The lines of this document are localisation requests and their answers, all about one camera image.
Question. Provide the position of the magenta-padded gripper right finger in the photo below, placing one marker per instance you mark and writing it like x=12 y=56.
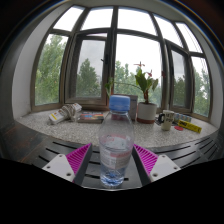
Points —
x=164 y=166

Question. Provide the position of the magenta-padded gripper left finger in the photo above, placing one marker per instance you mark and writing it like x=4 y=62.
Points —
x=58 y=166

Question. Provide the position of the clear blue-capped water bottle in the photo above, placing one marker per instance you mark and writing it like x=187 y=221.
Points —
x=116 y=143

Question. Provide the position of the flat round red coaster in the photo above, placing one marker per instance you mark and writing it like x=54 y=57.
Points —
x=179 y=128

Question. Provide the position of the white mug with black print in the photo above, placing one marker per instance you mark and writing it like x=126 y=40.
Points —
x=167 y=120

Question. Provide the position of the long yellow box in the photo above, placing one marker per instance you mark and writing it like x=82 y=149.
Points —
x=190 y=126

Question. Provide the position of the blue and green carton pack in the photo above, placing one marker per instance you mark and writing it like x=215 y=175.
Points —
x=183 y=117

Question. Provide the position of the red-flowered plant in white pot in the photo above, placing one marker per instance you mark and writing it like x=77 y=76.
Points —
x=146 y=112

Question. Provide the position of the flat colourful box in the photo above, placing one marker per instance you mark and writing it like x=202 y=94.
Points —
x=90 y=117

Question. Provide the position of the white and red cardboard box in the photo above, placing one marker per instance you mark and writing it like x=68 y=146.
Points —
x=133 y=106

